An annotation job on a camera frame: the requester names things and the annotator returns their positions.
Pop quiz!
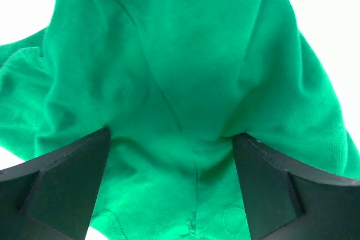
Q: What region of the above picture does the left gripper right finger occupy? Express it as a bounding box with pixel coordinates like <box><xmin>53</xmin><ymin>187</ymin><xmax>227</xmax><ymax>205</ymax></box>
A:
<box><xmin>233</xmin><ymin>133</ymin><xmax>359</xmax><ymax>240</ymax></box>

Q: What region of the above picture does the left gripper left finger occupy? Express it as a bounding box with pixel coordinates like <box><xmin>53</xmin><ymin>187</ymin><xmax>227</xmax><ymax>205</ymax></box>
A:
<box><xmin>1</xmin><ymin>128</ymin><xmax>111</xmax><ymax>240</ymax></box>

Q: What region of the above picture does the green t shirt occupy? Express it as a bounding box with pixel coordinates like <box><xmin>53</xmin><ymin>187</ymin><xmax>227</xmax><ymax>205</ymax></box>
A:
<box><xmin>1</xmin><ymin>0</ymin><xmax>359</xmax><ymax>239</ymax></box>

